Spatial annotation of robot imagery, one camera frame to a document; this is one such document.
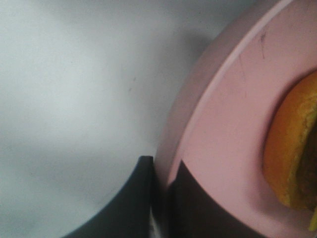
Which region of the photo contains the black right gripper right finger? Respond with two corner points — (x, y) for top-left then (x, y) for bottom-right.
(151, 163), (260, 238)

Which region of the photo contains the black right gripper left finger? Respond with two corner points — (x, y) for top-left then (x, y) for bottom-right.
(66, 156), (153, 238)

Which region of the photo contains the pink round plate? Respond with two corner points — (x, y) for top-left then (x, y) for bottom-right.
(155, 0), (317, 238)

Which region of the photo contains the burger with lettuce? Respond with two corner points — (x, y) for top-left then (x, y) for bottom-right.
(262, 71), (317, 224)

